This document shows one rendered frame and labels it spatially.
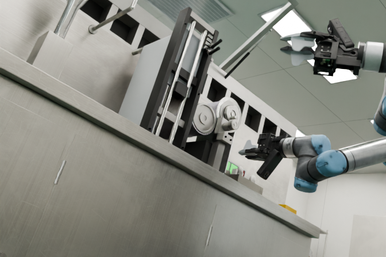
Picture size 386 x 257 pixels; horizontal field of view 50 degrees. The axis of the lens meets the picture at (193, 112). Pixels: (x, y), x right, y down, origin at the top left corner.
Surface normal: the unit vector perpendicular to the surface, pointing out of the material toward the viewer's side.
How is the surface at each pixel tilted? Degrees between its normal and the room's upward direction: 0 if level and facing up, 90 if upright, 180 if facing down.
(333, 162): 90
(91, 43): 90
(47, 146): 90
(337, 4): 180
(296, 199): 90
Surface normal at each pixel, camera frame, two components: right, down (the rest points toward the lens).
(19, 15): 0.67, -0.12
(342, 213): -0.70, -0.45
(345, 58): -0.18, -0.56
